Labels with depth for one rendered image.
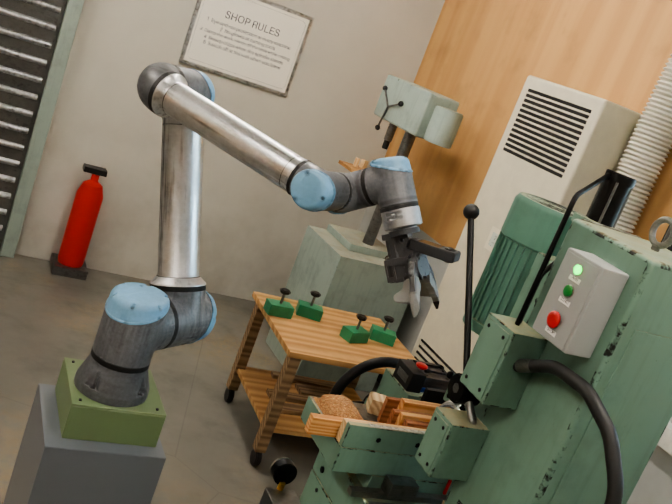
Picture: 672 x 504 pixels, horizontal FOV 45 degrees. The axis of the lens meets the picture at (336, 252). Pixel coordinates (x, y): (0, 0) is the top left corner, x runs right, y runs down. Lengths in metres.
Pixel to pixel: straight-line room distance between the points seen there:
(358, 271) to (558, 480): 2.63
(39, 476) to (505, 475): 1.12
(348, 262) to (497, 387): 2.51
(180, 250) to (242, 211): 2.65
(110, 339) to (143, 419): 0.22
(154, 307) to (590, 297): 1.09
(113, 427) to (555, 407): 1.12
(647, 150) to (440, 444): 1.85
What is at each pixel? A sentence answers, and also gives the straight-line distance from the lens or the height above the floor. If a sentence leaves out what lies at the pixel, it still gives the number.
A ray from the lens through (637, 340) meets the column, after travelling 1.47.
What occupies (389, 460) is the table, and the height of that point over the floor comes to 0.88.
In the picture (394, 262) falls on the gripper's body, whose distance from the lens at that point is 1.86.
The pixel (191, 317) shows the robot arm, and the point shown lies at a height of 0.86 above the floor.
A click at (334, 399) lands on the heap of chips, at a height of 0.93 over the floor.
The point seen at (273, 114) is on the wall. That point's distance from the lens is 4.71.
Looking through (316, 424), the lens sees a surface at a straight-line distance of 1.73.
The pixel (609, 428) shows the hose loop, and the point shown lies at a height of 1.26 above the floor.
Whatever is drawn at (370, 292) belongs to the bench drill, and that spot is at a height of 0.55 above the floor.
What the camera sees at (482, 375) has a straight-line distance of 1.55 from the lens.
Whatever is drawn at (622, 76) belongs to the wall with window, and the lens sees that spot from 3.65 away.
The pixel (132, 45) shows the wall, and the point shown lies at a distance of 4.47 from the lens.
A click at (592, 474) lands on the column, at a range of 1.58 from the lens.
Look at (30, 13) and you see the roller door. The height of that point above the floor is 1.25.
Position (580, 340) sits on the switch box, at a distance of 1.44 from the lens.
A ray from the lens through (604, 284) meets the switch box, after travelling 1.41.
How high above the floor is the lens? 1.68
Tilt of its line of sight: 14 degrees down
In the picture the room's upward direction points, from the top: 21 degrees clockwise
